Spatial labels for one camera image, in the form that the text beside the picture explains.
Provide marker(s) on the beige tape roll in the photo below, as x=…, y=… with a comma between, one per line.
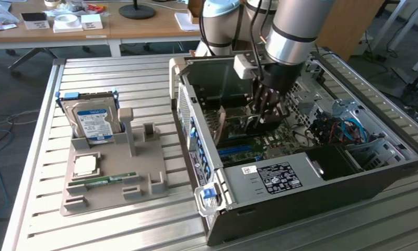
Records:
x=48, y=3

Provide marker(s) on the clear plastic bag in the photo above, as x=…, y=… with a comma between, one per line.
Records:
x=0, y=15

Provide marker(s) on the open black PC case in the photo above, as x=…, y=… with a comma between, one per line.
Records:
x=300, y=209

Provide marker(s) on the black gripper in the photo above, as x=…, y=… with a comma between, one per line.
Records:
x=283, y=75

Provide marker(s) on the grey power supply unit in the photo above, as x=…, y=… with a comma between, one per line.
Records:
x=244, y=188

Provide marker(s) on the blue case latch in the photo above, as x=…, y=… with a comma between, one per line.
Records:
x=209, y=194

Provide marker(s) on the hard disk in blue caddy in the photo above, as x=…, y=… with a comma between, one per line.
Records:
x=91, y=123

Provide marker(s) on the perforated metal drive cage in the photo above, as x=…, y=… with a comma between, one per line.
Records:
x=311, y=104

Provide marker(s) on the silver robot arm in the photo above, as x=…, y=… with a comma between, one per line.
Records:
x=292, y=34

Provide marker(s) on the brown cardboard box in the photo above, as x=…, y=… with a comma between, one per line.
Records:
x=194, y=8

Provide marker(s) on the green RAM stick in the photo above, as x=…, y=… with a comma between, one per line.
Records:
x=104, y=180

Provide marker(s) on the green motherboard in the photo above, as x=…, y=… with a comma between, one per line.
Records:
x=283, y=141

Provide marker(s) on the wooden desk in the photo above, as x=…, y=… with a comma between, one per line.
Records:
x=143, y=26

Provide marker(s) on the black round lamp base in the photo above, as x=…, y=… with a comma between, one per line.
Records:
x=138, y=11

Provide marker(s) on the wooden cabinet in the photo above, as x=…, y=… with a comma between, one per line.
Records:
x=356, y=26

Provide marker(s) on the silver CPU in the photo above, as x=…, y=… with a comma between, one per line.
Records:
x=84, y=166

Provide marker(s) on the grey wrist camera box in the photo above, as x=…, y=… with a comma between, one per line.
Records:
x=245, y=68

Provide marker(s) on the flat white box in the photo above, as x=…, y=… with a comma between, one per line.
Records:
x=68, y=28

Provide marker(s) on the grey parts rack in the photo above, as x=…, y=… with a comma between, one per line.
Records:
x=115, y=167

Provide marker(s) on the white box with black top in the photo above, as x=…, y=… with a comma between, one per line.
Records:
x=35, y=18

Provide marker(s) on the white tape roll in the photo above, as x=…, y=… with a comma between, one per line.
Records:
x=60, y=18

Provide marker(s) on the graphics card with black cooler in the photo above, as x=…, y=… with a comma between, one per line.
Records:
x=235, y=125

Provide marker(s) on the blue expansion slot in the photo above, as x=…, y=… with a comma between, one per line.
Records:
x=235, y=150

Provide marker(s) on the silver disk bay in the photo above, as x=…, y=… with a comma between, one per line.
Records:
x=380, y=151

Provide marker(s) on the white paper stack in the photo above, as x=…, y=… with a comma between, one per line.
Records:
x=187, y=23

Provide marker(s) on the white desk frame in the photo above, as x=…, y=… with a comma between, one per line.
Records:
x=396, y=13

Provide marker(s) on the plain white box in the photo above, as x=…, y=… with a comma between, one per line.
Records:
x=91, y=22

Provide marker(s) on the orange small parts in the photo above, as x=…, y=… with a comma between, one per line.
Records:
x=96, y=8

